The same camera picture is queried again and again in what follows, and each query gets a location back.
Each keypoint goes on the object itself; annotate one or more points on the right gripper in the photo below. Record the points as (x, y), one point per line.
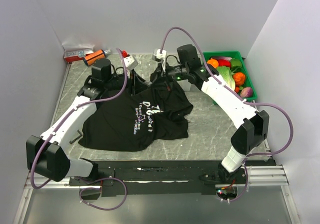
(161, 77)

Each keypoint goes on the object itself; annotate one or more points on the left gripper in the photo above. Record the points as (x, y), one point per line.
(136, 83)

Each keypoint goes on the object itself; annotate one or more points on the black printed t-shirt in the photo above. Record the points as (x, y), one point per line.
(130, 123)

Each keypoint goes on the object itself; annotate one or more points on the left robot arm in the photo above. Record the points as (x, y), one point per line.
(46, 154)

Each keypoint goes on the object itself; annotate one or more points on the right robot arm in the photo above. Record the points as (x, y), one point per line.
(251, 125)

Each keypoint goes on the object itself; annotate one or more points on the white rectangular bottle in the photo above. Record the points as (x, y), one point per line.
(185, 85)

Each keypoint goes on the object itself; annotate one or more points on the toy orange fruit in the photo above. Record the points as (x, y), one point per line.
(213, 62)

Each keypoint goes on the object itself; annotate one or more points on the orange cylindrical bottle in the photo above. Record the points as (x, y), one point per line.
(91, 58)

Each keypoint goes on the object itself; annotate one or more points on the toy red bell pepper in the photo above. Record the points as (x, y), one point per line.
(223, 62)

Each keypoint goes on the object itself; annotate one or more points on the toy napa cabbage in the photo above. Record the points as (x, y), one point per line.
(226, 74)

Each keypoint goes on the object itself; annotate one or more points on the red white box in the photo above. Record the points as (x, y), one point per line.
(77, 53)

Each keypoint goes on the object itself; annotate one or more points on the toy green bell pepper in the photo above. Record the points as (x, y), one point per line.
(235, 64)

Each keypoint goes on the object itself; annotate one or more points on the toy orange bumpy pumpkin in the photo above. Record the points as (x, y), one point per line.
(239, 79)

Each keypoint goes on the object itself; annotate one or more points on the toy purple onion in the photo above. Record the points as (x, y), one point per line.
(246, 92)

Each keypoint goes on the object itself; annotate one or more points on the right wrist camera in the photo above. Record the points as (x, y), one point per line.
(159, 55)

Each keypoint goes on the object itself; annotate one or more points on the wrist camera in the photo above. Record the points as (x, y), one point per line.
(159, 55)
(130, 61)

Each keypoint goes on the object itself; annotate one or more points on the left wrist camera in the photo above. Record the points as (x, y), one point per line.
(130, 61)

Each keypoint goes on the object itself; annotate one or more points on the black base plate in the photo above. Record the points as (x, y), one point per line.
(161, 177)

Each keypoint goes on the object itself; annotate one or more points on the aluminium rail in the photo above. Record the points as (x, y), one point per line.
(257, 176)

